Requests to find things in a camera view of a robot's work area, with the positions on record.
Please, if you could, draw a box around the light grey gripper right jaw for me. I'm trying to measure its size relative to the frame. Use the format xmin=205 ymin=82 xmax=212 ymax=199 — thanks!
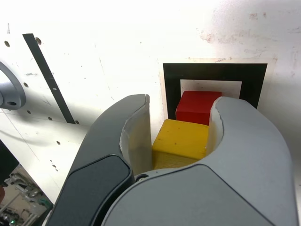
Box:
xmin=101 ymin=96 xmax=295 ymax=226

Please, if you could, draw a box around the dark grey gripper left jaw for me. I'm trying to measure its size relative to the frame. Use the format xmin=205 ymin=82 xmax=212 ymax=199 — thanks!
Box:
xmin=47 ymin=94 xmax=155 ymax=226

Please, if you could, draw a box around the yellow cube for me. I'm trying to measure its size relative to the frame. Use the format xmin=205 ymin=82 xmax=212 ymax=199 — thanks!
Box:
xmin=151 ymin=119 xmax=210 ymax=170

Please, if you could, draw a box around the red cube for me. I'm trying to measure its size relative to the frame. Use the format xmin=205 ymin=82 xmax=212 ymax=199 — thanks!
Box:
xmin=175 ymin=90 xmax=223 ymax=127

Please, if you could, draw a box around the black tape square outline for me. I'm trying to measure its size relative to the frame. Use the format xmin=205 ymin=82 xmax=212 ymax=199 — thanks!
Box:
xmin=162 ymin=63 xmax=268 ymax=120

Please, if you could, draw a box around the black tape strip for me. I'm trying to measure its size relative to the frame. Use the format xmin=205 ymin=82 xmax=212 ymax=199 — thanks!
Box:
xmin=22 ymin=33 xmax=76 ymax=125

